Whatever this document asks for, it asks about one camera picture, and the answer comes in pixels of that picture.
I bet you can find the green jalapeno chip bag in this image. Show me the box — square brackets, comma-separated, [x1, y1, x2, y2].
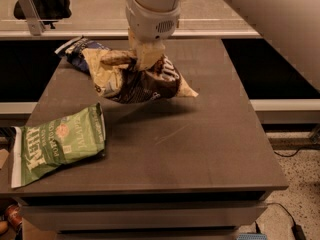
[11, 103, 106, 188]

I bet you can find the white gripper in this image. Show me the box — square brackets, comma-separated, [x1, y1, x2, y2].
[126, 0, 180, 71]

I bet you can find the glass partition panel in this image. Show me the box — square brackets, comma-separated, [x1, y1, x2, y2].
[0, 0, 252, 32]

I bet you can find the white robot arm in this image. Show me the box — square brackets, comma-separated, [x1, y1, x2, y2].
[126, 0, 320, 89]

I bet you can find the red can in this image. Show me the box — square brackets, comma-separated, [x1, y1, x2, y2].
[4, 204, 22, 232]

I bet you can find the black floor cable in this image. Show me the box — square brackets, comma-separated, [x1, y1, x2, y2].
[266, 145, 316, 240]

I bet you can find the grey drawer cabinet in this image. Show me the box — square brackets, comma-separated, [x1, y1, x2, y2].
[21, 201, 266, 240]

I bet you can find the left metal glass bracket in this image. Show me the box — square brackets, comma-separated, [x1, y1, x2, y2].
[18, 0, 45, 36]

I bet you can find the brown chip bag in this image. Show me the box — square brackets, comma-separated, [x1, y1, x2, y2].
[82, 48, 198, 104]

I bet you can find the blue chip bag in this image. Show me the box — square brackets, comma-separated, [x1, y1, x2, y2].
[55, 36, 107, 75]

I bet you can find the black office chair left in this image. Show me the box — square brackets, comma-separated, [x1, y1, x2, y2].
[13, 0, 72, 30]

